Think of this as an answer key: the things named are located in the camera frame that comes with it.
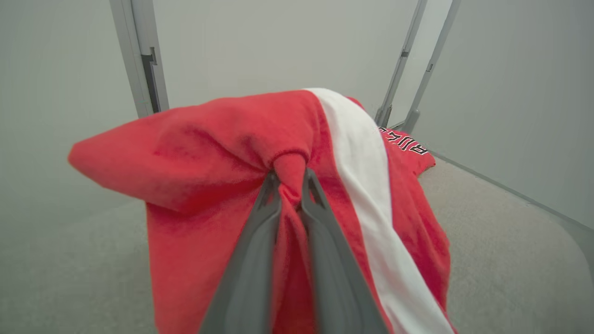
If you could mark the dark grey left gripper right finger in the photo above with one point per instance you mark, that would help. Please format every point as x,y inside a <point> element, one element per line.
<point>338,287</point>

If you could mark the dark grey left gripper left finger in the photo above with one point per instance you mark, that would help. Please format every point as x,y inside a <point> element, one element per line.
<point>248,287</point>

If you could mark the red jersey black lettering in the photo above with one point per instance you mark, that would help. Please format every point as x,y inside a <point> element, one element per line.
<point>415,160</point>

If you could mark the red shorts white stripe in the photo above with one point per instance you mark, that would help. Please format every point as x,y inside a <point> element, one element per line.
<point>209,139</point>

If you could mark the wide grey metal partition post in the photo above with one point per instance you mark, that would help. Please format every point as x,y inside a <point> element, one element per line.
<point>139,55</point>

